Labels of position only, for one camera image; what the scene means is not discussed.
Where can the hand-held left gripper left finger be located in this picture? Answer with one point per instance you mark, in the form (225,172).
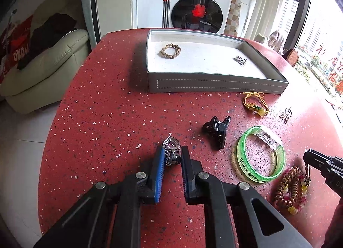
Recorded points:
(160,167)

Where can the small silver brooch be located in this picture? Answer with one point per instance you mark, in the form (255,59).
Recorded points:
(239,60)

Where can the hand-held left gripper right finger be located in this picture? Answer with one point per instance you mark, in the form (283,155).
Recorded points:
(185,167)

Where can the white washing machine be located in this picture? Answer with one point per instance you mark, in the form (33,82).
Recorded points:
(201,4)

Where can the cream leather sofa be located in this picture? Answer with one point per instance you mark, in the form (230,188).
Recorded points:
(53,71)

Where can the red printed cushion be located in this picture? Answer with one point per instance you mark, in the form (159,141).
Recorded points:
(22,49)

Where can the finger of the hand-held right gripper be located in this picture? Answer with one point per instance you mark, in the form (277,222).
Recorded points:
(319,158)

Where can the dark clothing pile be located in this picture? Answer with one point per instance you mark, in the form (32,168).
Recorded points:
(45,36)

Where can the black hair claw clip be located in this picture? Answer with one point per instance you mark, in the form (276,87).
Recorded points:
(218,130)

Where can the grey jewelry tray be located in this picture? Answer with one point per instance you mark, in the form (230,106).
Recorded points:
(214,83)

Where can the person's right forearm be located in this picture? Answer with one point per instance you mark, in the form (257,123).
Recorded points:
(336,229)

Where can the red window stickers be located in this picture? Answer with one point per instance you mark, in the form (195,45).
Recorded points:
(331,63)

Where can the white curtain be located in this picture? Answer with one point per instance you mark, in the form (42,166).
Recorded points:
(265,1)

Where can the green translucent bangle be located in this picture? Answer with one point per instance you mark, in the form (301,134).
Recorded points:
(241,162)

